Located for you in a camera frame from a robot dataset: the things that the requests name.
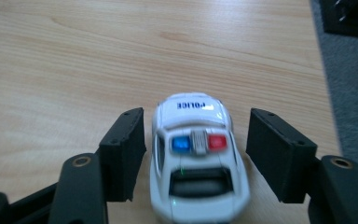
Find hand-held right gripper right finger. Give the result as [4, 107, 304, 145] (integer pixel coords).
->
[245, 107, 319, 204]

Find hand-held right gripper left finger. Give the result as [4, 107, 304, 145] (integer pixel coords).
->
[98, 107, 147, 203]

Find white toy police car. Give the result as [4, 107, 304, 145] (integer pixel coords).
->
[149, 91, 252, 224]

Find black stand base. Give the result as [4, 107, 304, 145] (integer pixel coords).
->
[319, 0, 358, 40]

